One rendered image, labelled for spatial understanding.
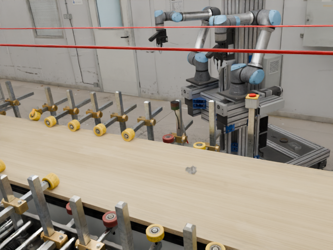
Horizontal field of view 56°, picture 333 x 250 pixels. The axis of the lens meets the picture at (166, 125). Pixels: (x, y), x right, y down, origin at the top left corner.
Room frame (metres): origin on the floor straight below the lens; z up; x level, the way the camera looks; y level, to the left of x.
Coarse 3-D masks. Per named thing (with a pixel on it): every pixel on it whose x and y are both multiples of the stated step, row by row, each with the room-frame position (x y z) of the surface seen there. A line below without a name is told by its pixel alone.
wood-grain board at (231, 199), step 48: (0, 144) 2.09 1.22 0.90; (48, 144) 2.02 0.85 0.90; (96, 144) 1.96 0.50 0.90; (144, 144) 1.90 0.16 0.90; (48, 192) 1.45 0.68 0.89; (96, 192) 1.40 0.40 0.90; (144, 192) 1.36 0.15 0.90; (192, 192) 1.33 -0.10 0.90; (240, 192) 1.29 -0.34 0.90; (288, 192) 1.26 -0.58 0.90; (240, 240) 0.98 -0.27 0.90; (288, 240) 0.96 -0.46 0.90
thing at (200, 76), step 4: (196, 72) 2.80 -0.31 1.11; (200, 72) 2.77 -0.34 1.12; (204, 72) 2.77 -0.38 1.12; (208, 72) 2.80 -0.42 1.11; (196, 76) 2.79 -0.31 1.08; (200, 76) 2.77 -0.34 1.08; (204, 76) 2.76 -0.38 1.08; (208, 76) 2.78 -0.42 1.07; (196, 80) 2.78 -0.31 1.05; (200, 80) 2.76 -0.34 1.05; (204, 80) 2.75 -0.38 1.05; (208, 80) 2.77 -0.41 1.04
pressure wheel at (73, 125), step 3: (72, 120) 2.25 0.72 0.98; (75, 120) 2.24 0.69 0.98; (69, 123) 2.21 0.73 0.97; (72, 123) 2.20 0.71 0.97; (75, 123) 2.21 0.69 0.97; (78, 123) 2.23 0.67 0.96; (69, 126) 2.22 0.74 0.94; (72, 126) 2.20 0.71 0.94; (75, 126) 2.19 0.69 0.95; (78, 126) 2.22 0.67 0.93; (72, 129) 2.21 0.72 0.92; (75, 129) 2.19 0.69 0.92
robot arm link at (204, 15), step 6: (174, 12) 2.75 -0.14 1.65; (180, 12) 2.76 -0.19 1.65; (186, 12) 2.77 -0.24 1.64; (192, 12) 2.78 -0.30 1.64; (198, 12) 2.80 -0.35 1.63; (204, 12) 2.82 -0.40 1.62; (210, 12) 2.83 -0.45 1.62; (216, 12) 2.84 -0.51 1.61; (174, 18) 2.70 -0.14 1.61; (180, 18) 2.71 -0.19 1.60; (186, 18) 2.75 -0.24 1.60; (192, 18) 2.77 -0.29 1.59; (198, 18) 2.79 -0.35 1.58; (204, 18) 2.82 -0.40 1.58
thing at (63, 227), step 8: (0, 208) 1.44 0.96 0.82; (24, 216) 1.35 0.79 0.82; (32, 216) 1.32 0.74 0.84; (40, 224) 1.29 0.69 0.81; (56, 224) 1.25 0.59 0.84; (32, 232) 1.33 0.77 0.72; (72, 232) 1.18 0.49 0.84; (40, 240) 1.28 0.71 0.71; (32, 248) 1.23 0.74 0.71; (112, 248) 1.07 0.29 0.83; (120, 248) 1.05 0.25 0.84
